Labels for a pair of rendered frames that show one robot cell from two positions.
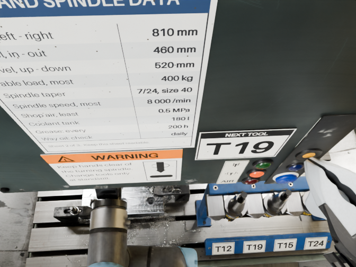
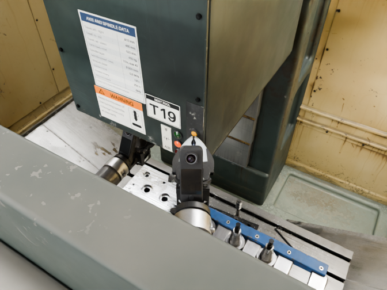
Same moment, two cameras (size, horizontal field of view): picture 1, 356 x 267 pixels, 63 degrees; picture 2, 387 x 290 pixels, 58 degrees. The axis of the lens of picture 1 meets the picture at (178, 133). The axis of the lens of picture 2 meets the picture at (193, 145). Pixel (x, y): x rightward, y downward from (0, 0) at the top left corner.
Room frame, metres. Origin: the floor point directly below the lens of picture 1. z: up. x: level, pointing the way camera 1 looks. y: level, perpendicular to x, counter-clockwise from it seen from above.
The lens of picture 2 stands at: (-0.34, -0.51, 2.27)
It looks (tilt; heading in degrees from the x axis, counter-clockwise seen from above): 45 degrees down; 36
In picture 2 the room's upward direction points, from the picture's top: straight up
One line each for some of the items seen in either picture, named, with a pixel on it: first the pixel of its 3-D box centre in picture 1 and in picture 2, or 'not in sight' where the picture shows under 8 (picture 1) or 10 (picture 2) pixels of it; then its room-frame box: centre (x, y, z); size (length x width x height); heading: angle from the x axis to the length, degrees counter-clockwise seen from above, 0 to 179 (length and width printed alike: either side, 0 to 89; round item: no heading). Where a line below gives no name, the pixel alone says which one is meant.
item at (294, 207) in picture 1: (293, 203); (250, 250); (0.22, -0.33, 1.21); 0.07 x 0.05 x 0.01; 5
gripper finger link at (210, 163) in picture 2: not in sight; (203, 164); (0.08, -0.23, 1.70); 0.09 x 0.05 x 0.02; 35
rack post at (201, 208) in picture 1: (207, 203); not in sight; (0.26, -0.11, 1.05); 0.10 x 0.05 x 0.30; 5
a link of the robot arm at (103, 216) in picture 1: (110, 219); (117, 168); (0.12, 0.13, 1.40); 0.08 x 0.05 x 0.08; 95
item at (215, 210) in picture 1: (215, 207); not in sight; (0.20, -0.11, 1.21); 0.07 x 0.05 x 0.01; 5
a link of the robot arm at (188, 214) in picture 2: not in sight; (193, 225); (-0.05, -0.29, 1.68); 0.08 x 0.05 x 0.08; 125
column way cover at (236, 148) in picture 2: not in sight; (210, 114); (0.77, 0.19, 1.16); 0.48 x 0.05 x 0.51; 95
